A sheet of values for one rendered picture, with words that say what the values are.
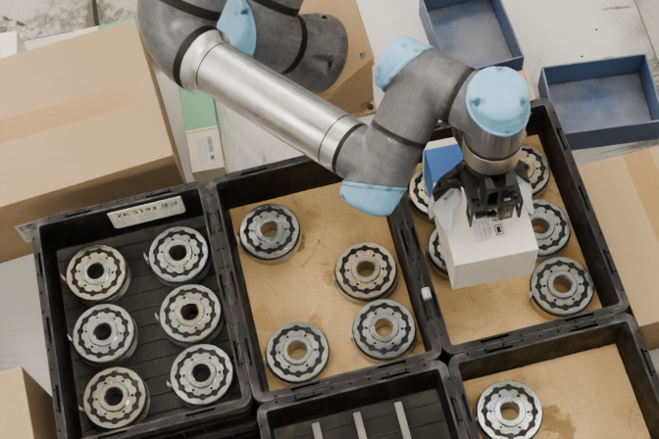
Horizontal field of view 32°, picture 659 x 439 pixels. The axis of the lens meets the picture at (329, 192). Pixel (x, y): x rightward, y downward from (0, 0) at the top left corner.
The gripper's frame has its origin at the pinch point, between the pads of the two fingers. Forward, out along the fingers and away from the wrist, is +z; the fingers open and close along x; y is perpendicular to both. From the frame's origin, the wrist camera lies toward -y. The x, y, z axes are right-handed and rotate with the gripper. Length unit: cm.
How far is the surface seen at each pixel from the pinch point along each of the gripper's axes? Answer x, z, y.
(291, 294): -29.7, 27.9, -2.6
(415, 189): -5.6, 25.2, -15.9
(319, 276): -24.6, 27.9, -4.7
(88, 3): -73, 112, -134
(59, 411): -68, 18, 13
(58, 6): -82, 112, -135
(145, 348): -55, 28, 2
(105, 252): -59, 25, -16
